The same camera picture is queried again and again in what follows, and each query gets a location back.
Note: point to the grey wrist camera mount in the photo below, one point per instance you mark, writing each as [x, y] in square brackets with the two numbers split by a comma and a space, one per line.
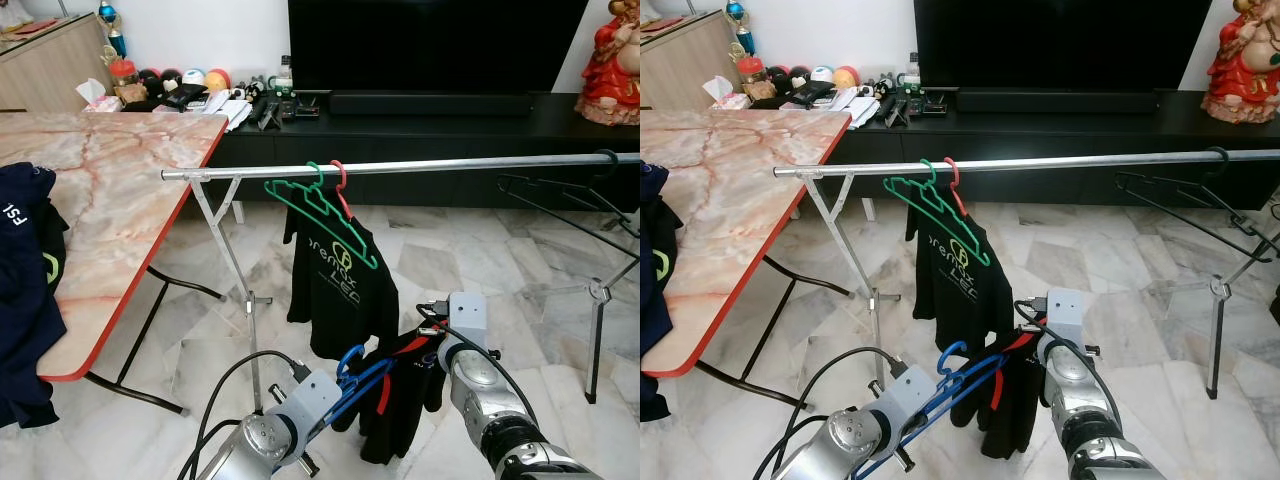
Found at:
[468, 315]
[910, 395]
[1065, 310]
[310, 400]

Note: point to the pale blue ball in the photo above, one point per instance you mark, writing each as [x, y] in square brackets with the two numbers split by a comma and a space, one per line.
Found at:
[194, 78]
[821, 74]

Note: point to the silver metal clothes rack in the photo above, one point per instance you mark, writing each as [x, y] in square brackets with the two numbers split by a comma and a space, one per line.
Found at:
[450, 164]
[1080, 159]

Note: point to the blue plastic hanger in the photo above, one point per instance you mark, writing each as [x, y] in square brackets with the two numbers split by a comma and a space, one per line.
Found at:
[352, 348]
[952, 345]

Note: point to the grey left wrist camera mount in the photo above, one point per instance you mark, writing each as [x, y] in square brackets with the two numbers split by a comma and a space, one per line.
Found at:
[310, 400]
[910, 395]

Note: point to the black soundbar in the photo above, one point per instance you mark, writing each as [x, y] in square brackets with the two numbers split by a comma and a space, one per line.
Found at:
[1055, 100]
[430, 104]

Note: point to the light wooden cabinet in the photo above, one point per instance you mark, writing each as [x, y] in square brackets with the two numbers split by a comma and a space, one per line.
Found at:
[690, 65]
[50, 70]

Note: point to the black shirt with green logo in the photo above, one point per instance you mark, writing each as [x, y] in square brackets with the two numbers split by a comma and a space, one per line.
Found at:
[955, 290]
[340, 300]

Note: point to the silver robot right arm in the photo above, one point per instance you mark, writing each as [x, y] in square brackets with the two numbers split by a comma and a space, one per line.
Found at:
[490, 400]
[1085, 395]

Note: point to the tissue box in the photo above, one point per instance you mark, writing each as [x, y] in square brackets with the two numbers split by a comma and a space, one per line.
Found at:
[728, 98]
[100, 100]

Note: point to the clear bottle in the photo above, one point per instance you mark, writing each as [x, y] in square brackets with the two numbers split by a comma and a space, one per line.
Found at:
[285, 78]
[912, 75]

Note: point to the jar with red lid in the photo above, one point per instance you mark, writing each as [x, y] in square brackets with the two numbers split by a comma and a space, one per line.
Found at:
[125, 85]
[752, 80]

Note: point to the orange ball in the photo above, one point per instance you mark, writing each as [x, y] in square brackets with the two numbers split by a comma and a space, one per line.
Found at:
[218, 79]
[846, 77]

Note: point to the navy garment with white print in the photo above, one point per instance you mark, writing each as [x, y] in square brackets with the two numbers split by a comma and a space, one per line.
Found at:
[655, 300]
[25, 300]

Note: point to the black hanger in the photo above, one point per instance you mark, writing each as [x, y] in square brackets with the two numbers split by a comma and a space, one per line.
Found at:
[1218, 151]
[608, 153]

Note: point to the red laughing Buddha statue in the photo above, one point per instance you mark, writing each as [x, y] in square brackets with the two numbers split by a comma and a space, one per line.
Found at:
[1245, 70]
[610, 70]

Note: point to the marble table with black legs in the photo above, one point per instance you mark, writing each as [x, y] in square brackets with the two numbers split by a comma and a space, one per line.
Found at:
[730, 200]
[110, 200]

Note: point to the black garment with red stripe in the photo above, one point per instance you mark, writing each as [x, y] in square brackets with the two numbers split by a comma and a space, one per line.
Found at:
[1015, 400]
[410, 400]

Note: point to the red hanger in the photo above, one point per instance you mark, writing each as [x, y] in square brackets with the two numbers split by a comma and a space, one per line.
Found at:
[345, 178]
[957, 175]

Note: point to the blue trophy ornament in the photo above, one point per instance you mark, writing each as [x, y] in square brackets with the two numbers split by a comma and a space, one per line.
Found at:
[740, 28]
[112, 30]

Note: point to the black television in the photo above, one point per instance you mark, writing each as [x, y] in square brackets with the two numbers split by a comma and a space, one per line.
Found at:
[1060, 45]
[430, 45]

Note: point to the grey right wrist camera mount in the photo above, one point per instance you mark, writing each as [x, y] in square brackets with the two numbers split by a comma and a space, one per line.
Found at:
[468, 315]
[1065, 310]

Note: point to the black electronic device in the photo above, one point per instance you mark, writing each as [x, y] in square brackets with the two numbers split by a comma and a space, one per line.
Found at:
[305, 105]
[930, 103]

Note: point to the black television cabinet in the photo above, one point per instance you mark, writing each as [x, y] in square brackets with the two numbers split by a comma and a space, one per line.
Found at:
[1080, 130]
[450, 135]

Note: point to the small black tripod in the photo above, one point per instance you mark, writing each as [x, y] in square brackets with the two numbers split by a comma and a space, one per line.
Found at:
[268, 115]
[897, 112]

